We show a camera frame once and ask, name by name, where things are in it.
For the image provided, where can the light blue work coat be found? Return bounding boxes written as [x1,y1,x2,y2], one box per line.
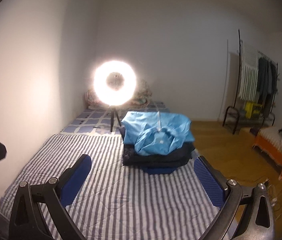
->
[121,111,195,156]

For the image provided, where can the black clothes rack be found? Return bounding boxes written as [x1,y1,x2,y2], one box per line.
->
[222,39,279,134]

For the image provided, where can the dark hanging clothes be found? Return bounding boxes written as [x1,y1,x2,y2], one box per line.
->
[257,57,277,118]

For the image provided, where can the dark navy folded jacket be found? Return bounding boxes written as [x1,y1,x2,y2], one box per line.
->
[119,126,197,169]

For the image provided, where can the orange striped low bed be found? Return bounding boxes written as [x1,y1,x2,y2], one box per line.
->
[253,126,282,180]

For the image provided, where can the blue folded garment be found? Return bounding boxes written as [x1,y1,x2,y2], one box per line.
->
[140,167,177,175]

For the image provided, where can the grey striped quilt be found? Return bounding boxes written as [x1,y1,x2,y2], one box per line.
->
[0,134,218,239]

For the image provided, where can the yellow crate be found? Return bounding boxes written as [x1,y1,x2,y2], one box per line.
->
[245,102,262,119]

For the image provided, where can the blue checkered bedsheet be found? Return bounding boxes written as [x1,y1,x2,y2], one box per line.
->
[60,101,170,136]

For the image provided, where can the striped cloth on rack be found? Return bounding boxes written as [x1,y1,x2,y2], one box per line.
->
[239,42,259,102]

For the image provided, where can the ring light on tripod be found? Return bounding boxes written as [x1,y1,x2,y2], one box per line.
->
[93,60,137,132]

